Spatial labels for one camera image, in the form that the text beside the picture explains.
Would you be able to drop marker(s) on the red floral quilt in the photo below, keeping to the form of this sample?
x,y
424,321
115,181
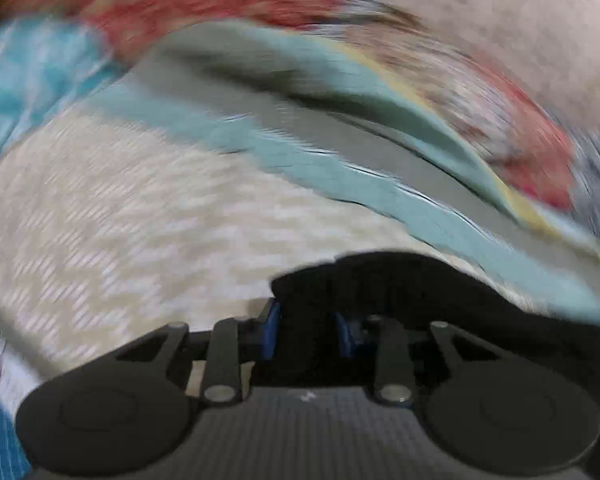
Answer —
x,y
190,5

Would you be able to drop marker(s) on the beige and teal patchwork blanket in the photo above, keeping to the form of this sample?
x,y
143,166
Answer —
x,y
105,220

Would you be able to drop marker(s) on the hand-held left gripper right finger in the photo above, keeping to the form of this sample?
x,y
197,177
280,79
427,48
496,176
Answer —
x,y
344,336

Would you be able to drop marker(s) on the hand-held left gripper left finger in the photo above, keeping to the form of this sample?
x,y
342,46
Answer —
x,y
271,331

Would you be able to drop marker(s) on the black pants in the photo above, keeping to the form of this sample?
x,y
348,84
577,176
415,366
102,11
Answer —
x,y
420,290

